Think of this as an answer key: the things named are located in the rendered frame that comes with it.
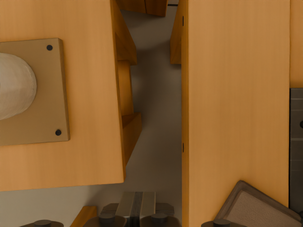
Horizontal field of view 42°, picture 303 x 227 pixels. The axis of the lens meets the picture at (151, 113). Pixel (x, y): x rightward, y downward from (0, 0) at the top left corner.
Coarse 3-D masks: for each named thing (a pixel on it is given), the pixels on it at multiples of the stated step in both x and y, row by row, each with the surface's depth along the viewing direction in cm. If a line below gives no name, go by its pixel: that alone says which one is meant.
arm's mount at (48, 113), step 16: (0, 48) 57; (16, 48) 57; (32, 48) 57; (48, 48) 57; (32, 64) 57; (48, 64) 57; (48, 80) 57; (64, 80) 59; (48, 96) 58; (64, 96) 58; (32, 112) 58; (48, 112) 58; (64, 112) 58; (0, 128) 58; (16, 128) 58; (32, 128) 58; (48, 128) 58; (64, 128) 58; (0, 144) 59; (16, 144) 59
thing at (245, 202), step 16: (240, 192) 52; (256, 192) 53; (224, 208) 54; (240, 208) 52; (256, 208) 52; (272, 208) 52; (288, 208) 54; (256, 224) 52; (272, 224) 52; (288, 224) 52
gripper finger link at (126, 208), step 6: (126, 192) 16; (132, 192) 16; (138, 192) 16; (126, 198) 15; (132, 198) 15; (120, 204) 14; (126, 204) 14; (132, 204) 14; (120, 210) 14; (126, 210) 14; (132, 210) 14; (126, 216) 13; (132, 216) 13; (132, 222) 13
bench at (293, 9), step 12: (180, 0) 78; (300, 0) 56; (180, 12) 78; (300, 12) 56; (180, 24) 78; (300, 24) 56; (180, 36) 79; (300, 36) 56; (180, 48) 96; (300, 48) 56; (180, 60) 129; (300, 60) 56; (300, 72) 56; (300, 84) 56
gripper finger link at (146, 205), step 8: (144, 192) 16; (152, 192) 16; (144, 200) 15; (152, 200) 15; (136, 208) 14; (144, 208) 14; (152, 208) 14; (136, 216) 13; (144, 216) 13; (136, 224) 13
